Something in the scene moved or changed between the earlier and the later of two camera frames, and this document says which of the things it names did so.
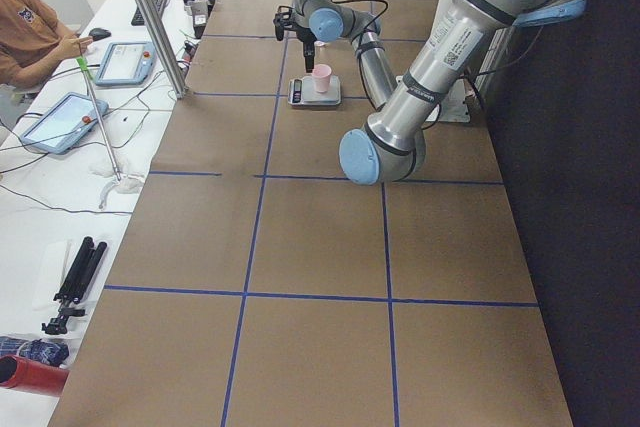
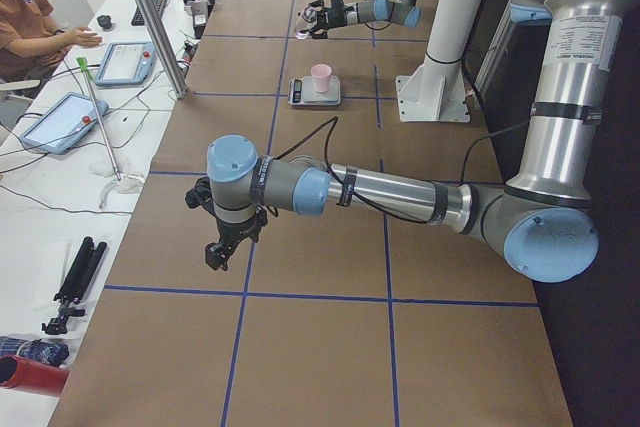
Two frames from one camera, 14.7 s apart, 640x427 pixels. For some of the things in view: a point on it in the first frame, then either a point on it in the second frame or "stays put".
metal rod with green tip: [83, 65] stays put
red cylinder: [27, 375] stays put
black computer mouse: [98, 34] to [104, 21]
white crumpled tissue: [130, 182] stays put
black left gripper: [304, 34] to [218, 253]
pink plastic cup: [322, 73] stays put
